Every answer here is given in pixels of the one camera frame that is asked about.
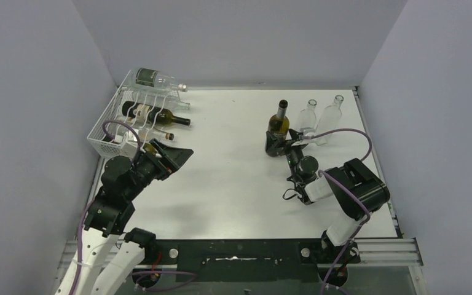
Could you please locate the brown bottle with tan label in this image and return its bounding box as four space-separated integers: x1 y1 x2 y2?
267 100 289 139

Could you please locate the olive bottle with black cap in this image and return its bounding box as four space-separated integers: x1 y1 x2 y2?
102 134 159 157

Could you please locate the clear square glass bottle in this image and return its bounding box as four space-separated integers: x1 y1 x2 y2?
315 95 344 135

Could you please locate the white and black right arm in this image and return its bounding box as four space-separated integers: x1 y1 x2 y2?
265 129 390 248

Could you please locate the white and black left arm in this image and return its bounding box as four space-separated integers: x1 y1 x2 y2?
56 140 194 294

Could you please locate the clear bottle with brown cap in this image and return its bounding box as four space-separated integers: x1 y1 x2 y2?
108 116 175 143

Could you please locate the dark green wine bottle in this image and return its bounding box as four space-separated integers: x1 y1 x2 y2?
121 101 191 126

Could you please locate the clear bottle in rack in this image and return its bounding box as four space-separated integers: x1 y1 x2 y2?
122 88 191 111

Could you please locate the clear bottle with dark label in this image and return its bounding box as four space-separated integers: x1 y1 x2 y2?
130 68 189 92

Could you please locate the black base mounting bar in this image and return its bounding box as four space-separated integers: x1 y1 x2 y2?
130 238 351 291

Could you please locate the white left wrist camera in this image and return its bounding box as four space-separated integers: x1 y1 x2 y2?
113 131 139 159

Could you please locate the white wire wine rack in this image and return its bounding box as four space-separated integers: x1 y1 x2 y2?
87 68 165 158

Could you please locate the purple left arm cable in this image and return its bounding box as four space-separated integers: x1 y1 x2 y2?
68 120 198 295

